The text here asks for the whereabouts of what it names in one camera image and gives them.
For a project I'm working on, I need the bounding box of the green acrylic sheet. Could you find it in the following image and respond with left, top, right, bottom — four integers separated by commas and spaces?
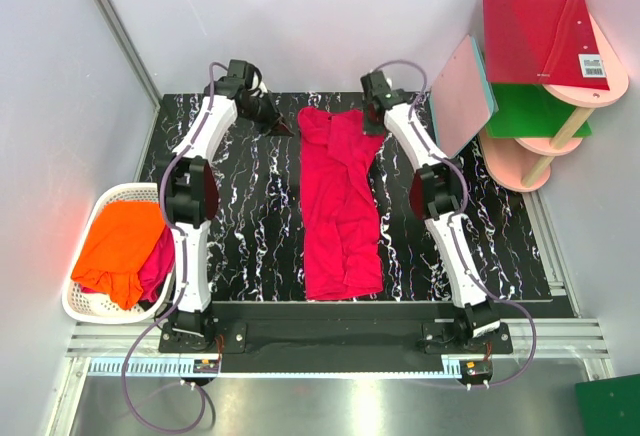
486, 84, 577, 139

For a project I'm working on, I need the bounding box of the dark green board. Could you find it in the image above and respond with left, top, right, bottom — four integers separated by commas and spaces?
575, 374, 640, 436

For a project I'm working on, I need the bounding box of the red acrylic sheet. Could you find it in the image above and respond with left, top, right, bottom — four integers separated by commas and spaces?
482, 0, 609, 90

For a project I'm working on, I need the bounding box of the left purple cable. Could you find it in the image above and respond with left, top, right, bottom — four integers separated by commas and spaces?
119, 61, 226, 431

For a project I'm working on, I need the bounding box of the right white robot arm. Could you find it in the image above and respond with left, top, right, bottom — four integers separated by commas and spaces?
360, 68, 501, 353

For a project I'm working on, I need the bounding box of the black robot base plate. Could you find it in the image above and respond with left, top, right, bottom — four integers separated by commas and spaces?
159, 303, 569, 376

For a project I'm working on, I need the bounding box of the orange t shirt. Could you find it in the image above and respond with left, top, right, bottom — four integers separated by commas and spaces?
71, 201, 165, 310

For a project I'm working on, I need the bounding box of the magenta t shirt in basket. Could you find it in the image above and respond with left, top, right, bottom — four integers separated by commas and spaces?
71, 228, 175, 310

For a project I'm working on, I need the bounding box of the pink board teal edge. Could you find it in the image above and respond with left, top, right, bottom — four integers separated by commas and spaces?
429, 35, 497, 158

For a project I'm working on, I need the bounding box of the white plastic laundry basket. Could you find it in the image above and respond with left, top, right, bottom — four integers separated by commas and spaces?
61, 183, 176, 325

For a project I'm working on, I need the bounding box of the purple cable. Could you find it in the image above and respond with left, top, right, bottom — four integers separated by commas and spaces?
373, 59, 538, 390
119, 61, 226, 431

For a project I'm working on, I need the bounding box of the pink wooden tiered shelf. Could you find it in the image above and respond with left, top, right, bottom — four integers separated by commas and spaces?
479, 0, 629, 192

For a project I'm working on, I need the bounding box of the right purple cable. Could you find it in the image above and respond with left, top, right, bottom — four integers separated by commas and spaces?
373, 59, 538, 390

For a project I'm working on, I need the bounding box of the crimson red t shirt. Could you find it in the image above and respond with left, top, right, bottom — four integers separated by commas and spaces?
298, 107, 384, 301

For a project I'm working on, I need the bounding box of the aluminium frame rail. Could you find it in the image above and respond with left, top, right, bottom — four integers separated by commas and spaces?
69, 0, 162, 102

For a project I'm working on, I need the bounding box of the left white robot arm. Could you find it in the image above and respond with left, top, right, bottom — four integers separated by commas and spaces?
158, 59, 293, 352

